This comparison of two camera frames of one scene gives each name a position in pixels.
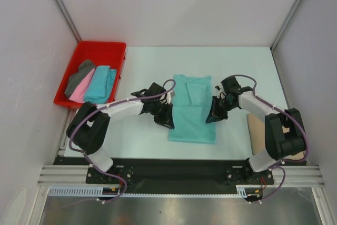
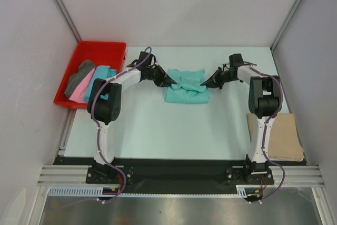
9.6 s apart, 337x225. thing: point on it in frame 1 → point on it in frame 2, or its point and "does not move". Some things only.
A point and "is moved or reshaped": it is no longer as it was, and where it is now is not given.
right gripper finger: [217, 111] → [213, 80]
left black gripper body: [159, 109] → [152, 75]
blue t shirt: [100, 87] does not move
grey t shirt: [85, 68] does not move
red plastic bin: [110, 54] does not move
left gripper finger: [168, 120] → [164, 80]
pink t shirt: [78, 93] does not move
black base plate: [174, 175] does not move
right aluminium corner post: [291, 10] does not move
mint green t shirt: [191, 99] is moved or reshaped
